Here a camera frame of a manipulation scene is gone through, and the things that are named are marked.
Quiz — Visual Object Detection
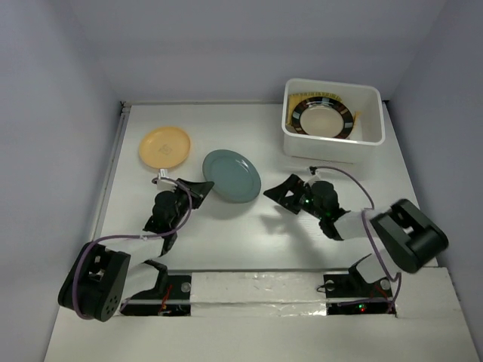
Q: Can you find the dark round patterned plate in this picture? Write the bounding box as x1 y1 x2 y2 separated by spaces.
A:
289 96 355 140

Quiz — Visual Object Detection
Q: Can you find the white plastic bin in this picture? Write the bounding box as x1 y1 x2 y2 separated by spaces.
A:
281 78 386 163

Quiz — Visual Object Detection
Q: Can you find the teal round plate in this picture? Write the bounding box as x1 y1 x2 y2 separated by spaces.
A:
202 149 261 204

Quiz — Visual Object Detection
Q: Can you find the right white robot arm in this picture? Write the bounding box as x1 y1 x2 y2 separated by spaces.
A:
263 174 449 300

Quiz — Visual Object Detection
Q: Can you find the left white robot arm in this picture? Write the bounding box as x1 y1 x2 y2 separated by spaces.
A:
57 179 214 322

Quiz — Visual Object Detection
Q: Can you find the yellow woven bamboo tray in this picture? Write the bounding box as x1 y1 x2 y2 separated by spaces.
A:
285 92 342 127

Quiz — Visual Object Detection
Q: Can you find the yellow round plate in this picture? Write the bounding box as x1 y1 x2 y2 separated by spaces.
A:
139 126 191 169

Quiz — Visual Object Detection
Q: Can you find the aluminium frame rail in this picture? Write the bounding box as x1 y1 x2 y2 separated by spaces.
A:
81 102 132 250

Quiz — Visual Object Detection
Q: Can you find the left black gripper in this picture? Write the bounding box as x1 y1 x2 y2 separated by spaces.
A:
169 179 212 229

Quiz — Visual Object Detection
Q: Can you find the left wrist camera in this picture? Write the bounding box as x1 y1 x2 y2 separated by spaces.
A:
152 169 177 192

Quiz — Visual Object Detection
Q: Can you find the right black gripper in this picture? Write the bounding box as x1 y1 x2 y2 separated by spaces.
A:
263 173 325 220

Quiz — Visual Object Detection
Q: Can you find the silver foil taped panel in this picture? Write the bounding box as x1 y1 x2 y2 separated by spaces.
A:
189 271 327 318

